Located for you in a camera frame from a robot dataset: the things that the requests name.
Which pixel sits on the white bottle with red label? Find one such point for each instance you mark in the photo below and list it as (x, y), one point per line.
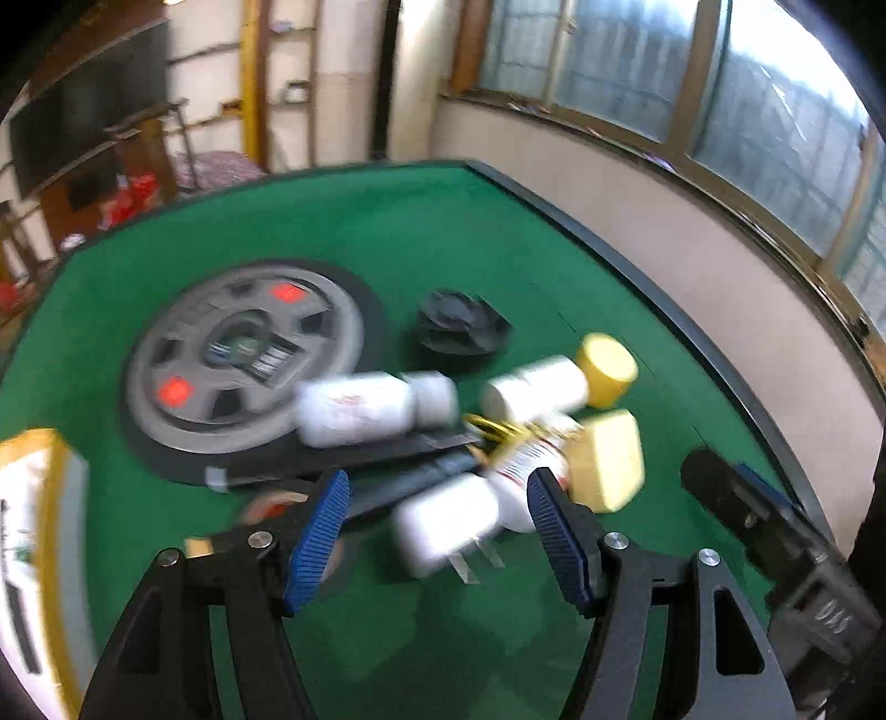
(526, 471)

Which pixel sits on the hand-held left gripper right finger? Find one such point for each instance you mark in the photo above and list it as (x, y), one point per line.
(554, 540)

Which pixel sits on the black bar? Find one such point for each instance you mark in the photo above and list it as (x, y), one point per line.
(387, 465)

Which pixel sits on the yellow and white box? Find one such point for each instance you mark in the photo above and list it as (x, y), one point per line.
(34, 561)

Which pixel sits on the black round ribbed lid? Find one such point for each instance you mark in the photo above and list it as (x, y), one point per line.
(460, 322)

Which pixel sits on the floral cloth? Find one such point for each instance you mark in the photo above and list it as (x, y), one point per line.
(214, 167)

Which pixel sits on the grey toy car wheel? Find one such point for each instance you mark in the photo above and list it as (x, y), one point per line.
(242, 360)

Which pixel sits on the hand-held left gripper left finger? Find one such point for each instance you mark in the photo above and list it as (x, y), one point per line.
(318, 540)

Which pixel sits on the window with wooden frame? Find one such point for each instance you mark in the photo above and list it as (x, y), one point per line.
(692, 90)

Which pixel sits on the white charger plug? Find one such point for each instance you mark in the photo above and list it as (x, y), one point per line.
(446, 523)

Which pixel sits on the white bottle with yellow cap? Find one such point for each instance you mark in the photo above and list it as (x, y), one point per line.
(554, 388)

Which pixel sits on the red bag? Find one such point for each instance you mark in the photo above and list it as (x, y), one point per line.
(131, 197)

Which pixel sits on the black television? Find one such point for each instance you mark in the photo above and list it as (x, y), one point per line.
(90, 114)

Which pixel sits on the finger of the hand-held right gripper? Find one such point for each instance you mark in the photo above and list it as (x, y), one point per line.
(713, 481)
(765, 488)

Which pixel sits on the wall shelf unit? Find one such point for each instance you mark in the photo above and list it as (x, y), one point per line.
(277, 76)

